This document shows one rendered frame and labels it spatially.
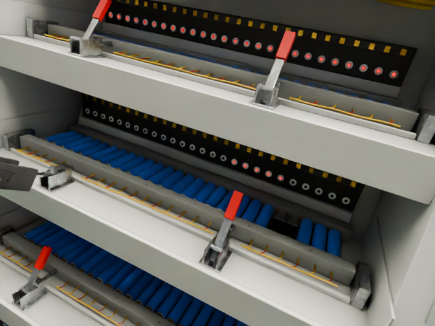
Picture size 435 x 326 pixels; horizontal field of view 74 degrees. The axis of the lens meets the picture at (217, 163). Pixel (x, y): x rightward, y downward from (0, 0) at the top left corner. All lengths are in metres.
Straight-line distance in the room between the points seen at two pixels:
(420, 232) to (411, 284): 0.05
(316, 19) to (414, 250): 0.38
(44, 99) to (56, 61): 0.18
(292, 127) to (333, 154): 0.05
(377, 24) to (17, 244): 0.71
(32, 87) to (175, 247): 0.40
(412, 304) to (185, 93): 0.31
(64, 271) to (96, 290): 0.07
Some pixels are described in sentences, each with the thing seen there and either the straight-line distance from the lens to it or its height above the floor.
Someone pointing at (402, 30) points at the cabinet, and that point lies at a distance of 0.55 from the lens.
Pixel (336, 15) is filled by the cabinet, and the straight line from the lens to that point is 0.55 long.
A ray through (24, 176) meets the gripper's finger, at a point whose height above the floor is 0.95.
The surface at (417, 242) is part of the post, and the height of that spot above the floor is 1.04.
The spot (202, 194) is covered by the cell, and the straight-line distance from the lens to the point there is 0.45.
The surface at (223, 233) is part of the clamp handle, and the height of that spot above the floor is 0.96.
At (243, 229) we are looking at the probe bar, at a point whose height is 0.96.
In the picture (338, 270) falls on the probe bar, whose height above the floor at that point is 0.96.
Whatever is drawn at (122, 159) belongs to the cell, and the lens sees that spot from 0.53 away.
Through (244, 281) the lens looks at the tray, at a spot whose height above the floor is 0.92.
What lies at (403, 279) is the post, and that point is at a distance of 0.33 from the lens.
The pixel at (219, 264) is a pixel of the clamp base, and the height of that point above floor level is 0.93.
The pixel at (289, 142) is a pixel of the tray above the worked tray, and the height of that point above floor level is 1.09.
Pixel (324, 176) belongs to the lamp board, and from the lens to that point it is 0.46.
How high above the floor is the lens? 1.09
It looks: 8 degrees down
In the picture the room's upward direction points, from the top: 17 degrees clockwise
